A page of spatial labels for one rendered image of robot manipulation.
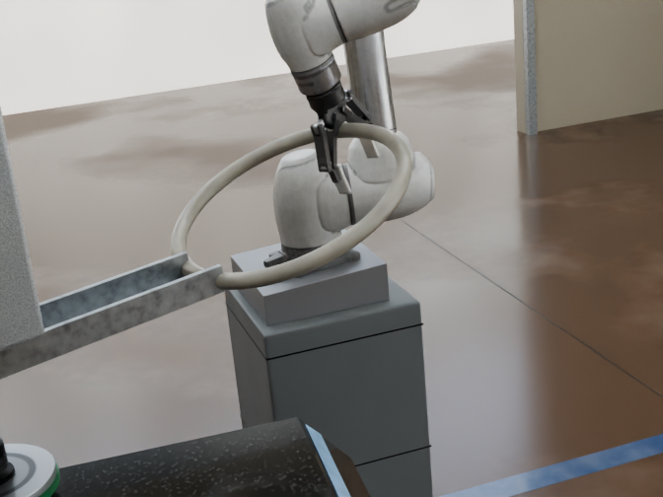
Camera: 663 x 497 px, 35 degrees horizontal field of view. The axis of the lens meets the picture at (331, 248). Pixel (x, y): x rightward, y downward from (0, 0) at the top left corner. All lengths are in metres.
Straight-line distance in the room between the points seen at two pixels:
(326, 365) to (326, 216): 0.36
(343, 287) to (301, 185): 0.26
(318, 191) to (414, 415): 0.62
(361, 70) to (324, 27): 0.54
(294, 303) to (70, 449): 1.52
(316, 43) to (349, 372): 0.89
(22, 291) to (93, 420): 2.39
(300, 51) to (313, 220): 0.62
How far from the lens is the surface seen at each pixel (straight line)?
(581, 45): 7.52
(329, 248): 1.80
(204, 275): 1.85
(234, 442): 1.90
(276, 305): 2.51
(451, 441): 3.58
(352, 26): 2.03
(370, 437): 2.68
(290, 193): 2.53
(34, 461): 1.85
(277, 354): 2.50
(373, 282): 2.57
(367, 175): 2.54
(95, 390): 4.22
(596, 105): 7.66
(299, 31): 2.02
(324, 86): 2.07
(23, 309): 1.64
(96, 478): 1.87
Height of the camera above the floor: 1.80
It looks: 19 degrees down
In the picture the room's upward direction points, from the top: 5 degrees counter-clockwise
